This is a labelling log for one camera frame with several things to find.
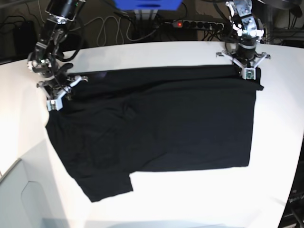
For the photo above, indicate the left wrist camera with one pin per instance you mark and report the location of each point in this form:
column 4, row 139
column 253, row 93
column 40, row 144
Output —
column 249, row 73

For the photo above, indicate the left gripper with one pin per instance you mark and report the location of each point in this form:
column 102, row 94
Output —
column 244, row 63

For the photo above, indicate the blue box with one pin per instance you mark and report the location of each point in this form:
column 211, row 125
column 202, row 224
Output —
column 147, row 4

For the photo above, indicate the black power strip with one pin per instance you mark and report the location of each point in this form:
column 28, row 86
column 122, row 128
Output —
column 198, row 25

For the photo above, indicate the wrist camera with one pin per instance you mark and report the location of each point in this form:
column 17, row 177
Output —
column 54, row 104
column 249, row 73

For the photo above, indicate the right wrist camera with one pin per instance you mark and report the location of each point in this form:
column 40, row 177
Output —
column 54, row 104

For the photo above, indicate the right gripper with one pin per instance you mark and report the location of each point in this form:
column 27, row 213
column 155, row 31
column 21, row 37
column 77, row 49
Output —
column 53, row 88

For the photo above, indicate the black T-shirt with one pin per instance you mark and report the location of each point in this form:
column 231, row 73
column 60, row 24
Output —
column 153, row 119

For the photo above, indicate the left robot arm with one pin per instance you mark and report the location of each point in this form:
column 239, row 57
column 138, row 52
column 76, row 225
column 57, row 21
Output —
column 245, row 34

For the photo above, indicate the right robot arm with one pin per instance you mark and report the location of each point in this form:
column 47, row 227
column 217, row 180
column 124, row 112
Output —
column 46, row 59

